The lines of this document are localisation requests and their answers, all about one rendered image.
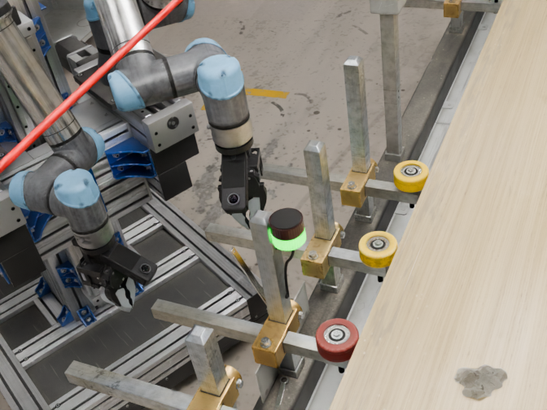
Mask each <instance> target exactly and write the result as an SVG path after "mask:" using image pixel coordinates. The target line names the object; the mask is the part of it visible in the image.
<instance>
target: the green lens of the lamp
mask: <svg viewBox="0 0 547 410"><path fill-rule="evenodd" d="M271 236H272V241H273V244H274V246H275V247H277V248H278V249H279V250H282V251H293V250H295V249H297V248H299V247H301V246H302V245H303V244H304V243H305V240H306V234H305V229H304V232H303V233H302V234H301V235H300V236H299V237H298V238H296V239H293V240H290V241H281V240H278V239H276V238H275V237H274V236H273V235H272V234H271Z"/></svg>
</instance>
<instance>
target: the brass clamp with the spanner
mask: <svg viewBox="0 0 547 410"><path fill-rule="evenodd" d="M291 307H292V313H291V315H290V317H289V319H288V320H287V323H286V324H285V323H282V322H277V321H272V320H270V319H269V316H268V318H267V319H266V321H265V323H264V325H263V327H262V328H261V330H260V332H259V334H258V336H257V337H256V340H255V342H254V343H253V345H252V352H253V355H254V359H255V362H256V363H258V364H263V365H266V366H269V367H273V368H276V369H278V368H279V366H280V364H281V363H282V360H283V358H284V356H285V354H286V352H285V351H284V347H283V341H284V339H285V337H286V336H287V333H288V331H291V332H294V333H296V332H297V330H298V328H299V327H300V319H303V317H304V313H303V311H302V308H301V306H300V305H299V304H298V303H297V302H295V301H293V300H291ZM264 337H267V338H269V340H270V341H271V346H270V347H268V348H263V347H261V345H260V342H261V339H262V338H264Z"/></svg>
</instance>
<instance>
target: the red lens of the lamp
mask: <svg viewBox="0 0 547 410"><path fill-rule="evenodd" d="M292 209H294V208H292ZM279 210H281V209H279ZM279 210H278V211H279ZM295 210H297V209H295ZM297 211H298V212H299V213H300V214H301V219H302V220H301V221H300V223H299V224H298V225H297V226H296V227H294V228H292V229H285V230H284V229H276V228H274V227H273V226H272V225H271V223H270V219H271V216H272V215H273V214H272V215H271V216H270V217H269V227H270V232H271V234H272V235H273V236H274V237H275V238H276V239H279V240H291V239H294V238H297V237H299V236H300V235H301V234H302V233H303V232H304V218H303V215H302V213H301V212H300V211H299V210H297ZM276 212H277V211H276ZM274 213H275V212H274Z"/></svg>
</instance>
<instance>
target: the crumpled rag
mask: <svg viewBox="0 0 547 410"><path fill-rule="evenodd" d="M454 379H455V382H457V383H460V384H462V386H464V390H462V395H464V396H466V397H468V398H469V397H470V398H475V399H479V398H482V397H487V396H488V397H491V395H492V392H493V391H494V389H499V388H500V389H501V387H502V386H503V385H502V384H503V382H504V381H506V379H508V377H507V372H506V371H505V370H504V369H502V368H499V369H496V368H493V367H492V366H490V365H487V364H484V365H482V366H480V367H479V368H477V369H471V368H466V367H463V368H459V369H458V370H457V374H456V375H455V377H454Z"/></svg>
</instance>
